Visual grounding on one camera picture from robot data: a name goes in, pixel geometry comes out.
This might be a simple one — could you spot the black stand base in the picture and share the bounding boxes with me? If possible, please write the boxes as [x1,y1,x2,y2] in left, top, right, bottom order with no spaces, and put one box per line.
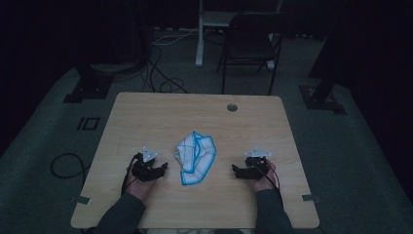
[62,63,115,104]
[298,0,348,116]

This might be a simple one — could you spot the left hand-held gripper cable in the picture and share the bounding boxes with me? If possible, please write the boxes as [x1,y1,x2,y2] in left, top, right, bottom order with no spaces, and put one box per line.
[120,153,142,197]

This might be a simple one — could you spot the white desk frame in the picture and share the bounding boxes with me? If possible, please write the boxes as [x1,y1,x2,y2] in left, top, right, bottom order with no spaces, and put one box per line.
[195,0,284,71]

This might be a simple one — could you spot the person's right hand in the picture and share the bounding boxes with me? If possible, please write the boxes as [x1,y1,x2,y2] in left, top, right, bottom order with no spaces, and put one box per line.
[250,158,278,193]

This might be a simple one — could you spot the right hand-held gripper cable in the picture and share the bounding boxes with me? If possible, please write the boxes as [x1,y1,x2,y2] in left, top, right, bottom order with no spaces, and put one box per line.
[254,165,284,209]

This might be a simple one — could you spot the black looped floor cable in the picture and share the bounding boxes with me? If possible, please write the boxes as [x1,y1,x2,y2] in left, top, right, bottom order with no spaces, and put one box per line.
[50,152,88,183]

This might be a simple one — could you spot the black tangled floor cables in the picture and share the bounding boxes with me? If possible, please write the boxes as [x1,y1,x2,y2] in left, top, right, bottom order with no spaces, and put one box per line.
[140,41,190,95]

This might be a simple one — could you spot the person's left hand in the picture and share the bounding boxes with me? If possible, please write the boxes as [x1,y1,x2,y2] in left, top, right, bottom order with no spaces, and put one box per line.
[124,169,156,205]

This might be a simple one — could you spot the white cloth with blue edge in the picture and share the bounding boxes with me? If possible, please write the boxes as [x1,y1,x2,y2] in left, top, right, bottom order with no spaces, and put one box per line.
[174,131,217,187]

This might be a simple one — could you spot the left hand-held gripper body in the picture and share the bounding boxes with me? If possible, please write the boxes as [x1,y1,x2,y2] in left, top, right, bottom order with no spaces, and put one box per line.
[131,145,164,182]

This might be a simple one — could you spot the hand-held gripper cable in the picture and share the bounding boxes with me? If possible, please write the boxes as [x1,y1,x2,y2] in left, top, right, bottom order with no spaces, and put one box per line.
[254,165,284,209]
[120,153,142,197]

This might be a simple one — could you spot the white floor cable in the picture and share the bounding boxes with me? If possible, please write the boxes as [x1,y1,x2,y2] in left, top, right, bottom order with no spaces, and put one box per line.
[151,28,200,47]

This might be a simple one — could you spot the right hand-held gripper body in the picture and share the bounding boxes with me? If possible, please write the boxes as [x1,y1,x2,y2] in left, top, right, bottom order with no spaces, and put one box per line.
[244,146,273,180]

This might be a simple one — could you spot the grey tape piece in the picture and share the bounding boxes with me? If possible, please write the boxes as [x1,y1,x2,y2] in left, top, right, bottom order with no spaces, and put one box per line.
[301,193,321,204]

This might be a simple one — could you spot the black folding chair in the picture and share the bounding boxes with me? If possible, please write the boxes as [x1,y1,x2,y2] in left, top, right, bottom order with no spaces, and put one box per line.
[216,12,287,97]

